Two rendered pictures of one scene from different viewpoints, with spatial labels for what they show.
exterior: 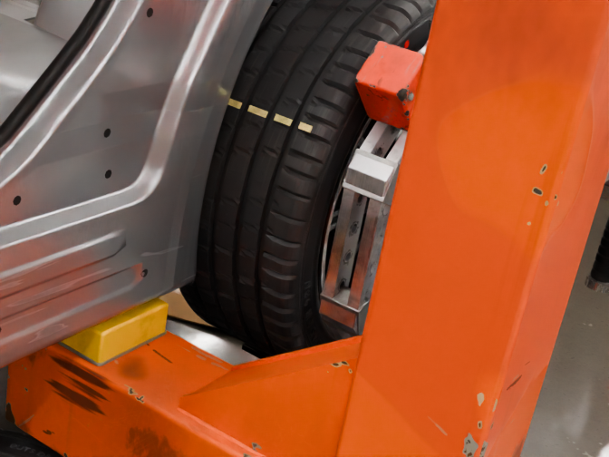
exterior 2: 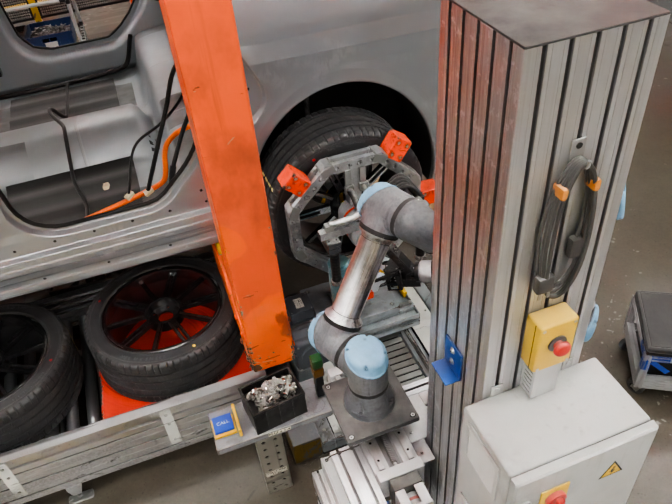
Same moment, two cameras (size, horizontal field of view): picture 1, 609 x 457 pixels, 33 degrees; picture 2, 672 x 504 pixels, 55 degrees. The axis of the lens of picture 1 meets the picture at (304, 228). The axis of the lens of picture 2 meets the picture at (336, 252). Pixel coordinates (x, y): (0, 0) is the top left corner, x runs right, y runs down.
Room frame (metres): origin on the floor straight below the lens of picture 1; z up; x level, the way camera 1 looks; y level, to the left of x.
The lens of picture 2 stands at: (-0.01, -1.54, 2.42)
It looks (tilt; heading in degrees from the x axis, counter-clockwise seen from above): 41 degrees down; 43
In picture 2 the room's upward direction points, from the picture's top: 6 degrees counter-clockwise
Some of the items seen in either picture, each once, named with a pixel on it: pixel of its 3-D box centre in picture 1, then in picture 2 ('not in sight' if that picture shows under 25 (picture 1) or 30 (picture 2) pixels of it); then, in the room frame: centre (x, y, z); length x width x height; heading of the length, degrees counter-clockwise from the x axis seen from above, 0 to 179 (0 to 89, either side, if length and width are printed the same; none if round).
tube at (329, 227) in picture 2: not in sight; (339, 200); (1.38, -0.26, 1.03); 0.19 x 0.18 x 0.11; 60
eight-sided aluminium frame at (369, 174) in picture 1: (439, 204); (355, 213); (1.52, -0.20, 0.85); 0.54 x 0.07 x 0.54; 150
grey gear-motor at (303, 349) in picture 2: not in sight; (303, 331); (1.30, -0.04, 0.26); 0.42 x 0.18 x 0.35; 60
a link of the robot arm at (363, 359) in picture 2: not in sight; (365, 363); (0.87, -0.77, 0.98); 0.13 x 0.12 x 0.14; 81
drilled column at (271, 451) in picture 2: not in sight; (270, 451); (0.79, -0.32, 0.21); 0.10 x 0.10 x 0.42; 60
